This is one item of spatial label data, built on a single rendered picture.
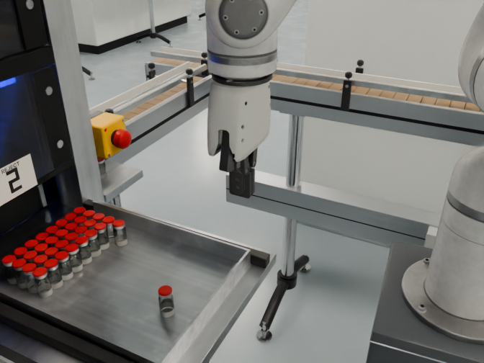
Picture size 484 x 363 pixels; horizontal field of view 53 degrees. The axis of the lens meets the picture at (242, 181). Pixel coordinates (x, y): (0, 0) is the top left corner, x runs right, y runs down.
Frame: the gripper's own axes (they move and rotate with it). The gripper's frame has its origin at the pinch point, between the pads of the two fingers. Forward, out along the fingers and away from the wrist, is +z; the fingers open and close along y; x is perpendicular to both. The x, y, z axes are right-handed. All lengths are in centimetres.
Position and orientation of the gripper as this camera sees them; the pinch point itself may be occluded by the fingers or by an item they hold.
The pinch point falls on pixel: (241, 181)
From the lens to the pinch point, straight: 67.0
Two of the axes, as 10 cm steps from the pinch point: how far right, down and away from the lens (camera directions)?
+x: 9.0, 2.2, -3.8
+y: -4.4, 4.5, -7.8
